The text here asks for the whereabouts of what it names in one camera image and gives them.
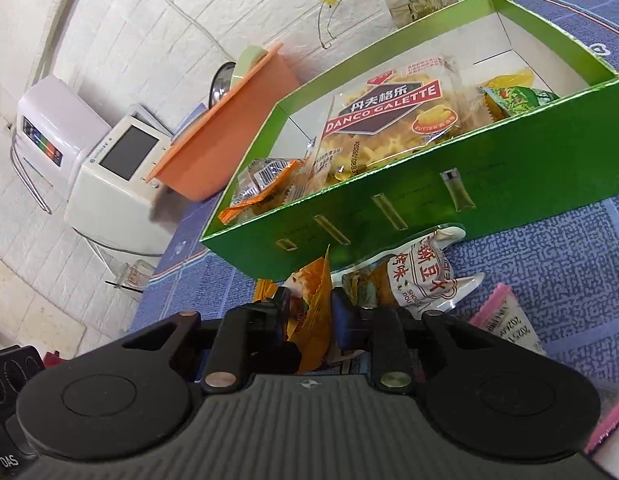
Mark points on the white water purifier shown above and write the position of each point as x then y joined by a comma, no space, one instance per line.
55,131

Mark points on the clear cracker packet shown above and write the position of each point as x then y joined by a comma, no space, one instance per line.
313,174

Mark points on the orange chip bag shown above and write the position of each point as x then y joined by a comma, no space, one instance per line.
263,185

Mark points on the white tofu snack packet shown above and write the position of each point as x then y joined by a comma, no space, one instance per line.
416,276

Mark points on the green plate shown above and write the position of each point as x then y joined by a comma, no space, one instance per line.
247,60

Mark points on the orange plastic basin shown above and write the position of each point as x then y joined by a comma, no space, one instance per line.
205,157

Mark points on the orange snack packet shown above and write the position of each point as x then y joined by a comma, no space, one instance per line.
308,323

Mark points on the green cardboard box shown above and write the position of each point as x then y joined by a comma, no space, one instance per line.
523,169

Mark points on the white screen appliance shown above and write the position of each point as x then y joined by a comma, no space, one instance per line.
115,203

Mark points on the blue plaid tablecloth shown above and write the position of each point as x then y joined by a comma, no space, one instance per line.
563,270

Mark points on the green snack packet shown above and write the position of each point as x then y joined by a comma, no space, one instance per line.
510,101

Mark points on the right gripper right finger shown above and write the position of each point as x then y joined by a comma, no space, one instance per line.
378,331

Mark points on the steel bowl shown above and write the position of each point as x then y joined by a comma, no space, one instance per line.
221,83

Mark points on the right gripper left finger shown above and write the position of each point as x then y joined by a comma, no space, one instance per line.
248,342

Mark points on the Danco Galette cookie bag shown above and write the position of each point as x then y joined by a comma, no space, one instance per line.
398,113

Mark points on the pink edged cookie packet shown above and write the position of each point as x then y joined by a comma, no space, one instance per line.
502,315

